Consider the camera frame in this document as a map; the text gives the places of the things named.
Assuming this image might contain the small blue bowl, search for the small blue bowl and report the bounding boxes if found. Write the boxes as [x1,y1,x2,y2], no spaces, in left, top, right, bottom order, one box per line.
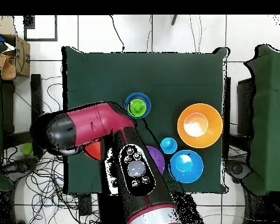
[124,92,152,119]

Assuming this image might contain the orange bowl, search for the orange bowl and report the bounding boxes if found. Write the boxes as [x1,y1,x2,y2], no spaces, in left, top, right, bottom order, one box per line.
[82,139,103,161]

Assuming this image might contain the blue cup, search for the blue cup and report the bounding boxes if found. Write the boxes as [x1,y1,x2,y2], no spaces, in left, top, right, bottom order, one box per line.
[160,137,178,155]

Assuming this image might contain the purple bowl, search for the purple bowl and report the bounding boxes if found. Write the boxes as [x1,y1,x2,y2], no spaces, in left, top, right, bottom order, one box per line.
[145,145,166,175]

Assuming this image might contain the dark green tablecloth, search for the dark green tablecloth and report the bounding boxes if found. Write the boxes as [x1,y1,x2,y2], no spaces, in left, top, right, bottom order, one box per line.
[61,45,230,195]

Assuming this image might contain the large blue bowl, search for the large blue bowl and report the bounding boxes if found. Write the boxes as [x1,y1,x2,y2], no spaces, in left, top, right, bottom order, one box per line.
[168,149,204,184]

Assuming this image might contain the large yellow bowl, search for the large yellow bowl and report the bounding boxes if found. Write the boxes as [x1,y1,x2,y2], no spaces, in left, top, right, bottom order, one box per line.
[177,103,223,149]

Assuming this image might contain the black box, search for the black box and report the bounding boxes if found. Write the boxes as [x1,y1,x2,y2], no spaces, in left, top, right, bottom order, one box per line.
[236,78,256,136]

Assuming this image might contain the dark grey caster foot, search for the dark grey caster foot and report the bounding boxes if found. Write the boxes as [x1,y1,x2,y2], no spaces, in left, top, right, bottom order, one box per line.
[226,159,251,184]
[2,158,38,181]

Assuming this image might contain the light green plastic cup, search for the light green plastic cup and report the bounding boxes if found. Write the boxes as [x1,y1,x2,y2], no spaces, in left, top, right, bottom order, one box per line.
[21,142,33,155]

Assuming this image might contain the cardboard box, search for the cardboard box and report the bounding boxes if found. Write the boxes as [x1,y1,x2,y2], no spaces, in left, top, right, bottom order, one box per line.
[1,34,31,78]

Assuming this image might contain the brown paper bag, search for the brown paper bag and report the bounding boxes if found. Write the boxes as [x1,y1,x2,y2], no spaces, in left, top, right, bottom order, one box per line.
[0,54,17,81]

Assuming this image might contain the black cable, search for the black cable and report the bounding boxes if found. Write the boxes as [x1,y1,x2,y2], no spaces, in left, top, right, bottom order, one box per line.
[108,15,126,53]

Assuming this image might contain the black metal frame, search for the black metal frame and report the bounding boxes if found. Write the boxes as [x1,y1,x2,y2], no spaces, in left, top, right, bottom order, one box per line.
[1,73,43,150]

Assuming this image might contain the grey square frame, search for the grey square frame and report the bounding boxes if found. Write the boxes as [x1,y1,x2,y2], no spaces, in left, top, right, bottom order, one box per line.
[23,15,58,42]

